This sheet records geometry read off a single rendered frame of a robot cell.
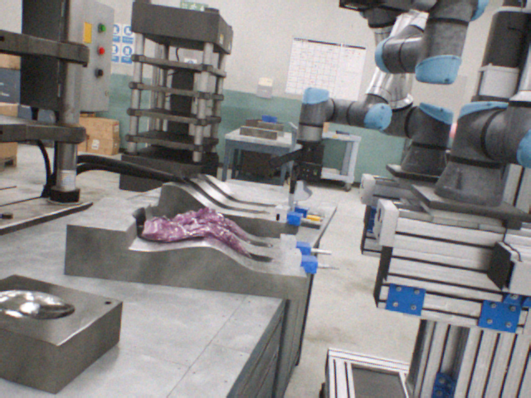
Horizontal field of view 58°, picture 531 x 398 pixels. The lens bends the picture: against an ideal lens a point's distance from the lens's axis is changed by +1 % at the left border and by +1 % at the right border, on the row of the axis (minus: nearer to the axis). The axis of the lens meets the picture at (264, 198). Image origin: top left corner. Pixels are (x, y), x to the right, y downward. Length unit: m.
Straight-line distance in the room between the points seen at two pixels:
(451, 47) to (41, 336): 0.80
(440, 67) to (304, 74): 6.89
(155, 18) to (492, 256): 4.64
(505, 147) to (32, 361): 0.94
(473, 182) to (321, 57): 6.74
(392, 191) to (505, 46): 0.55
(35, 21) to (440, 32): 1.34
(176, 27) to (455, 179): 4.43
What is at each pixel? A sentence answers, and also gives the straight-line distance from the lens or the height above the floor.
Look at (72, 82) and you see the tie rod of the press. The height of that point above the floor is 1.18.
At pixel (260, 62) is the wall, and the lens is 7.83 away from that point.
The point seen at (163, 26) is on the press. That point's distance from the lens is 5.38.
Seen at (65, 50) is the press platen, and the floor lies 1.27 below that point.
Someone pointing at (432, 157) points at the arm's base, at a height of 1.10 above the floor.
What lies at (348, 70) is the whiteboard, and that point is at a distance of 7.83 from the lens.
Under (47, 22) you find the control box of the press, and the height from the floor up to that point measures 1.35.
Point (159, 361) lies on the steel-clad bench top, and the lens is 0.77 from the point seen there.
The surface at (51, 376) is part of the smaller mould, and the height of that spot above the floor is 0.83.
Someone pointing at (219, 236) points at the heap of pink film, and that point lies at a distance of 1.04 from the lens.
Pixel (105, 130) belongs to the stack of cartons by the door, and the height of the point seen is 0.39.
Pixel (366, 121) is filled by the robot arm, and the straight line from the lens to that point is 1.38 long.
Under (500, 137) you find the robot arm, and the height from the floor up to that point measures 1.20.
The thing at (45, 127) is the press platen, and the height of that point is 1.03.
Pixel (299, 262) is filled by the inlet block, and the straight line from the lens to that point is 1.06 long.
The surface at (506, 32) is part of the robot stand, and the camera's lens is 1.49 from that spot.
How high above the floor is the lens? 1.21
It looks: 12 degrees down
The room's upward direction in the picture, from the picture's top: 8 degrees clockwise
